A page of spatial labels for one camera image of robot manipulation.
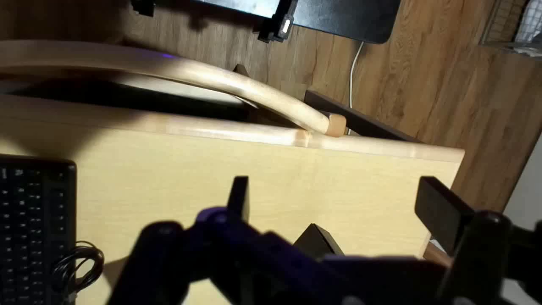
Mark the black monitor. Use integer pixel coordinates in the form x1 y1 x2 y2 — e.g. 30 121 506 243
131 0 404 46

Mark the white cable on floor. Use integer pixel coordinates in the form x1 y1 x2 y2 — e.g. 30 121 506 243
348 39 368 110

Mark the black keyboard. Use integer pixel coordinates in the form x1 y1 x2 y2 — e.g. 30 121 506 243
0 155 79 305

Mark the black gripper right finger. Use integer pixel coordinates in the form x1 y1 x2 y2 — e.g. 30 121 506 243
414 175 482 256

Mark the black keyboard cable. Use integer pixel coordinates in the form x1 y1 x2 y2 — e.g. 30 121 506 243
52 241 107 297

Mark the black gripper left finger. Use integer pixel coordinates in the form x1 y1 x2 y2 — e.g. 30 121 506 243
226 175 251 224

